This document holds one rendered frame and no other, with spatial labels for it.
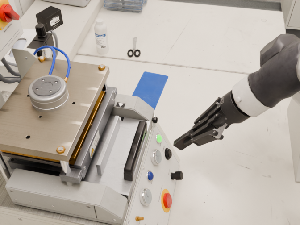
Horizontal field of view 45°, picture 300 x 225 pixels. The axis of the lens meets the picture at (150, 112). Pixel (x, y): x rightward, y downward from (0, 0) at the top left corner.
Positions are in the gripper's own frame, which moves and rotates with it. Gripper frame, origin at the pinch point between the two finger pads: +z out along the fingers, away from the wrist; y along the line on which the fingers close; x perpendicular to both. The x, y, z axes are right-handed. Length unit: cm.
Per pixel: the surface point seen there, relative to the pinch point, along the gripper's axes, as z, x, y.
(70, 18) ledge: 44, -42, -68
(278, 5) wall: 36, 93, -237
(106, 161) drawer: 4.6, -17.1, 15.4
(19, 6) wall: 56, -63, -69
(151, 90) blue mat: 22.3, -3.9, -34.3
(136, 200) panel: 4.9, -7.0, 20.1
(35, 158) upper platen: 7.8, -31.1, 21.6
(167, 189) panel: 10.9, 4.3, 8.7
